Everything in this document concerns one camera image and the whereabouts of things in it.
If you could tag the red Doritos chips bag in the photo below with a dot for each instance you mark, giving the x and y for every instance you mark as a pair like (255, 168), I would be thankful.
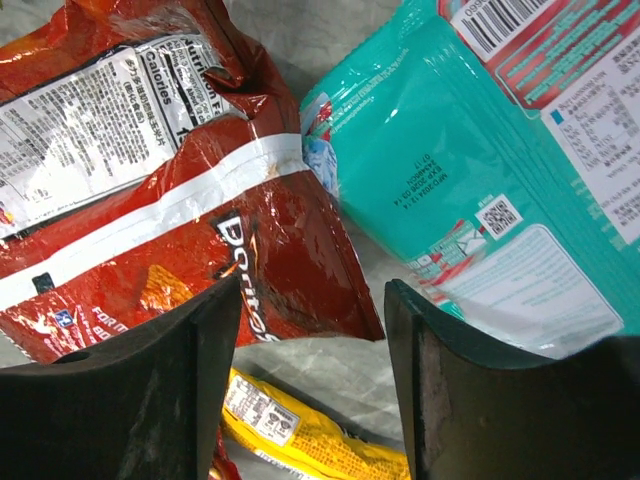
(150, 149)

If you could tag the small red snack bag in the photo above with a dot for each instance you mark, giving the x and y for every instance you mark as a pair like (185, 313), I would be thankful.
(222, 468)

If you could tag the teal snack pouch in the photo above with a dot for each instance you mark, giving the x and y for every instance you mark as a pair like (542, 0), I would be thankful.
(492, 147)

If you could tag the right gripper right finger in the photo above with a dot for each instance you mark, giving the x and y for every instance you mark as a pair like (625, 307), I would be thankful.
(473, 407)

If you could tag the yellow snack bar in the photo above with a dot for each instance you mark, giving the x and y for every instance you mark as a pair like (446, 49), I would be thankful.
(299, 439)

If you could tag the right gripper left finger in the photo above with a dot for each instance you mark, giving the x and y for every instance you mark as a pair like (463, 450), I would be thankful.
(145, 404)

